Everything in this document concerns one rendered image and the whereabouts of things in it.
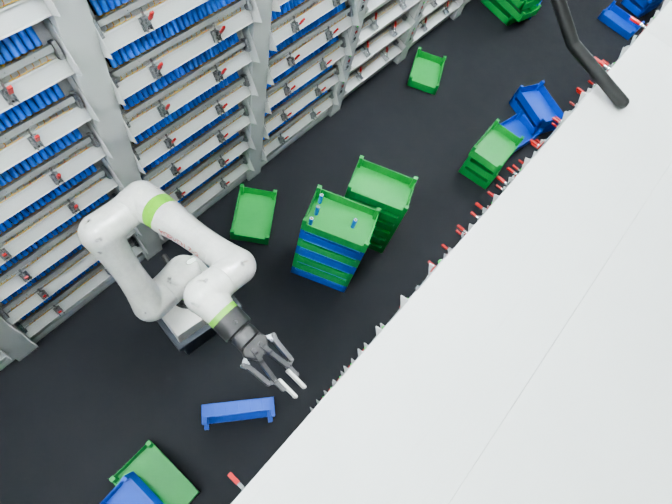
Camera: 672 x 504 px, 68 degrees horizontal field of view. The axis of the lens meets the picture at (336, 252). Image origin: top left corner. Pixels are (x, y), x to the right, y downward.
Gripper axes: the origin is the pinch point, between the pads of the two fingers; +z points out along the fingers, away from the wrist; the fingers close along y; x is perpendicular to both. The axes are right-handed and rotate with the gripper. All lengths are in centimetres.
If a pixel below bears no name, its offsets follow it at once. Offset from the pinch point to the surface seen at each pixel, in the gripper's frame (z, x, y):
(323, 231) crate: -29, -52, -66
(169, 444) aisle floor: -11, -103, 34
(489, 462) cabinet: 18, 79, 6
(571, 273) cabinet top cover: 13, 78, -27
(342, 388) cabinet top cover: -2, 75, 12
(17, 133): -104, -2, 5
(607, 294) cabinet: 19, 79, -29
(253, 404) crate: 2, -81, 0
